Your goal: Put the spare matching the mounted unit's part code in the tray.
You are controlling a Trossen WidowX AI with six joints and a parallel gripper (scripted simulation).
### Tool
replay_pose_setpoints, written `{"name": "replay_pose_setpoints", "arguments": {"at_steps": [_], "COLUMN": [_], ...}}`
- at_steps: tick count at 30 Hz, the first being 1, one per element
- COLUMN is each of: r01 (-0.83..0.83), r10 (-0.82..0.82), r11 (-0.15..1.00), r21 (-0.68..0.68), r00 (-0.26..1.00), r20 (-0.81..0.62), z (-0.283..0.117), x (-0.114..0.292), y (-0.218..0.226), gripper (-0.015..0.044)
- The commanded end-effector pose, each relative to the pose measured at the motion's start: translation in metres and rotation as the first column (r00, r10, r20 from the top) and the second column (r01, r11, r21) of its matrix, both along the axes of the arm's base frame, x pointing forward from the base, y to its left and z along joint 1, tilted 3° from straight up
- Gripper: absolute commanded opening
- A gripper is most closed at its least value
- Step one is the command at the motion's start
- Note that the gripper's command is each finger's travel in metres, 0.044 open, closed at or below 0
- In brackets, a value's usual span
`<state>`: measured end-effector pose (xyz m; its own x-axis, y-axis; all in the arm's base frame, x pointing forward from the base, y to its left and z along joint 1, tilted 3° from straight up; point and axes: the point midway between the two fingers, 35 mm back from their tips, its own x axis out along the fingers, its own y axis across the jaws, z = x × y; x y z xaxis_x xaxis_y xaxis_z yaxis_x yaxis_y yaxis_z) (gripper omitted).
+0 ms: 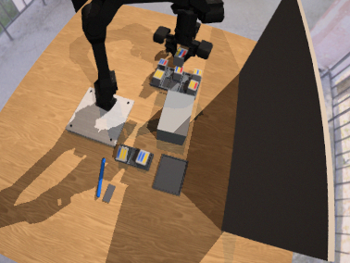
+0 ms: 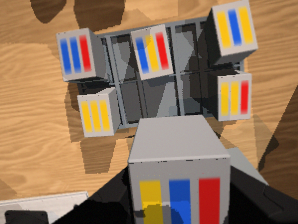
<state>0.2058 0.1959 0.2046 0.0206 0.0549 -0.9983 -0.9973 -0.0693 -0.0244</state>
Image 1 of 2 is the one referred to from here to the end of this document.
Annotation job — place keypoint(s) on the blue rod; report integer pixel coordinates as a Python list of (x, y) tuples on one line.
[(101, 177)]

